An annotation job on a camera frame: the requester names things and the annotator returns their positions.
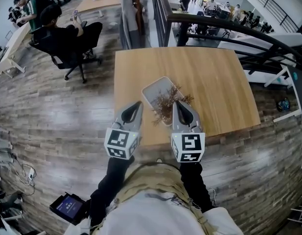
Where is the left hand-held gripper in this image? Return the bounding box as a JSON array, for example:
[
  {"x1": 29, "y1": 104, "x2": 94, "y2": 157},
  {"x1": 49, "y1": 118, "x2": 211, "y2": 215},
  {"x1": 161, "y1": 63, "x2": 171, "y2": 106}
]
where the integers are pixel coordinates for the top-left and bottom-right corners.
[{"x1": 104, "y1": 101, "x2": 144, "y2": 160}]

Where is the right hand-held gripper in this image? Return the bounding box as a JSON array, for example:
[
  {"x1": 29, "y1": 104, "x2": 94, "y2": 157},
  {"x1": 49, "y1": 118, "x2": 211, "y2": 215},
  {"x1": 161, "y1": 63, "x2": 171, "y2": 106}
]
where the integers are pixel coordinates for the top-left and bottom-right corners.
[{"x1": 170, "y1": 101, "x2": 206, "y2": 163}]

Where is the dried plant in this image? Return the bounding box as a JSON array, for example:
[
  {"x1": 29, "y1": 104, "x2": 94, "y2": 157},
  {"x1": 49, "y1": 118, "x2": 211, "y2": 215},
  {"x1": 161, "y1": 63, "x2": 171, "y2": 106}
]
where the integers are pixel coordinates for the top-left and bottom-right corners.
[{"x1": 150, "y1": 84, "x2": 195, "y2": 127}]

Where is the grey tray with white rim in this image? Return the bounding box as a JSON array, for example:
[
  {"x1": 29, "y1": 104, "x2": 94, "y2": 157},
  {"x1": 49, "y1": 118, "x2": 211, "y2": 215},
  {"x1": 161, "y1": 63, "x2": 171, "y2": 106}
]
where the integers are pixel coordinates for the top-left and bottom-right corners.
[{"x1": 141, "y1": 76, "x2": 191, "y2": 127}]

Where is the person's right forearm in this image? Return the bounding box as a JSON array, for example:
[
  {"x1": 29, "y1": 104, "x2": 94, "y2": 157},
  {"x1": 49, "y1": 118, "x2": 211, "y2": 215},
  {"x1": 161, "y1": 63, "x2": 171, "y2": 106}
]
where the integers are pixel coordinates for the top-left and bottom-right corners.
[{"x1": 179, "y1": 162, "x2": 214, "y2": 213}]

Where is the person's left forearm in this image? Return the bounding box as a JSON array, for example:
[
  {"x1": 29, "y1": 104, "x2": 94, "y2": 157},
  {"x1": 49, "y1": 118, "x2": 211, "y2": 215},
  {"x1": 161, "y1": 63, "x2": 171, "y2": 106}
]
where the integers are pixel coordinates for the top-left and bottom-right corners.
[{"x1": 89, "y1": 155, "x2": 136, "y2": 226}]

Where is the wooden table with white legs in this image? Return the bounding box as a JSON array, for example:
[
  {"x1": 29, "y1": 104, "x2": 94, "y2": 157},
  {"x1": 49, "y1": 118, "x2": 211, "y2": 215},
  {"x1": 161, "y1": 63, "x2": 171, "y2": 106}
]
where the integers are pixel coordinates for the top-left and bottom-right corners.
[{"x1": 113, "y1": 46, "x2": 261, "y2": 148}]

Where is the black office chair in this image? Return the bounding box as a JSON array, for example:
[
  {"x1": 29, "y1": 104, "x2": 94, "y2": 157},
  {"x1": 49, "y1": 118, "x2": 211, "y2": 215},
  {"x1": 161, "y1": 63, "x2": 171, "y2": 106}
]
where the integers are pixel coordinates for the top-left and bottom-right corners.
[{"x1": 29, "y1": 27, "x2": 103, "y2": 84}]

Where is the person's own body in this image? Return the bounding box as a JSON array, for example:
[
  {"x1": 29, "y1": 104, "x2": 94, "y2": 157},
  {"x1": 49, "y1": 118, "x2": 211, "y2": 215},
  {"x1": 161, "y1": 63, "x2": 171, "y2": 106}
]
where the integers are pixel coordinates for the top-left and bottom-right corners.
[{"x1": 65, "y1": 162, "x2": 244, "y2": 235}]

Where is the colourful bag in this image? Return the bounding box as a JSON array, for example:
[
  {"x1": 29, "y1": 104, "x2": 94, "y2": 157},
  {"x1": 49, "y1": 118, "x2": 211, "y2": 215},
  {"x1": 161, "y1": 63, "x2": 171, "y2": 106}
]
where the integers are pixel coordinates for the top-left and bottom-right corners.
[{"x1": 275, "y1": 96, "x2": 292, "y2": 113}]

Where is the grey partition screen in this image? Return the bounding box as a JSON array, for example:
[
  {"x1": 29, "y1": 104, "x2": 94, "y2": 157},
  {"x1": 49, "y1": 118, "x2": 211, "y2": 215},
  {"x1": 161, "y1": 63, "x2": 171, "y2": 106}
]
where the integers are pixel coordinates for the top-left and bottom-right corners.
[{"x1": 118, "y1": 0, "x2": 147, "y2": 50}]

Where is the black curved railing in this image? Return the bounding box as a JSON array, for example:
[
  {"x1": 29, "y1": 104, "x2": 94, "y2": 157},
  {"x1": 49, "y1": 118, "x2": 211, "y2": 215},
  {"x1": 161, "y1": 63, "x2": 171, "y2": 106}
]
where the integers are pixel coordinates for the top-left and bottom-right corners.
[{"x1": 150, "y1": 0, "x2": 302, "y2": 76}]

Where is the black tablet device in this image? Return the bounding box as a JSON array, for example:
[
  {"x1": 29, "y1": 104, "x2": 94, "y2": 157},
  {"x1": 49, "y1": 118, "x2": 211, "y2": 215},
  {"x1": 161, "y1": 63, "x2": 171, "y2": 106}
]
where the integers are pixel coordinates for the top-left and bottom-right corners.
[{"x1": 49, "y1": 192, "x2": 89, "y2": 226}]

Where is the group of people downstairs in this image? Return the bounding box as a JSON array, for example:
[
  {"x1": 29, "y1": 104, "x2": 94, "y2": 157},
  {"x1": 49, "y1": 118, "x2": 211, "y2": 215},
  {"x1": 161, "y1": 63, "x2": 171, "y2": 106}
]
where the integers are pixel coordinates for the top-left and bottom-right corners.
[{"x1": 178, "y1": 0, "x2": 274, "y2": 34}]

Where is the black-topped white table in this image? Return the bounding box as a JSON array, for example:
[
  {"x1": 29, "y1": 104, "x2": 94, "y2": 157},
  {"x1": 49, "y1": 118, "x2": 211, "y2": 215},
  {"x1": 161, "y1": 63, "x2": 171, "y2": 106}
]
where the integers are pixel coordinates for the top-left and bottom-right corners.
[{"x1": 264, "y1": 65, "x2": 302, "y2": 123}]

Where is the long wooden table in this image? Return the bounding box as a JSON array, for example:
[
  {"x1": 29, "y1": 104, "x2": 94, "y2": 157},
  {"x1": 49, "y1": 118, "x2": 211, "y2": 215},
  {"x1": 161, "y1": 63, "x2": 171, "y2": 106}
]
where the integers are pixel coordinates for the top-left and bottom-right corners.
[{"x1": 75, "y1": 0, "x2": 122, "y2": 17}]

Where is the white desk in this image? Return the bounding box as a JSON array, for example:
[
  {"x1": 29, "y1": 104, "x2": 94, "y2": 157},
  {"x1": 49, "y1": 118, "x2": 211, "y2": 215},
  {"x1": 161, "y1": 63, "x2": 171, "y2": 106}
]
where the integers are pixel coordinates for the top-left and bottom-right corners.
[{"x1": 0, "y1": 23, "x2": 32, "y2": 79}]

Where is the black balcony railing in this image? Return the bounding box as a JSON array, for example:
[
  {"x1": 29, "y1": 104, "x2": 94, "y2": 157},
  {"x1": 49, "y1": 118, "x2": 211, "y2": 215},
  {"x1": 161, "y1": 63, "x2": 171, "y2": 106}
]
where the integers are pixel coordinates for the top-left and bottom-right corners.
[{"x1": 238, "y1": 0, "x2": 301, "y2": 33}]

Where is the white charger with cable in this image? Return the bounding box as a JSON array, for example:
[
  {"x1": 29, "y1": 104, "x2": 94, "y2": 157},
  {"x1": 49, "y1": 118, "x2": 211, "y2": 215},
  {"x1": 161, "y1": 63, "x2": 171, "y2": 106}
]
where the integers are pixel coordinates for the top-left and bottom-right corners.
[{"x1": 208, "y1": 188, "x2": 217, "y2": 207}]

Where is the black floor cable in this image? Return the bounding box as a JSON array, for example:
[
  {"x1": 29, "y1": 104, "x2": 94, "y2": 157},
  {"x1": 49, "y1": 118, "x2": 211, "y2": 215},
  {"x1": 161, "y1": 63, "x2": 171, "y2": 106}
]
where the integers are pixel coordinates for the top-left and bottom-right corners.
[{"x1": 7, "y1": 162, "x2": 37, "y2": 196}]

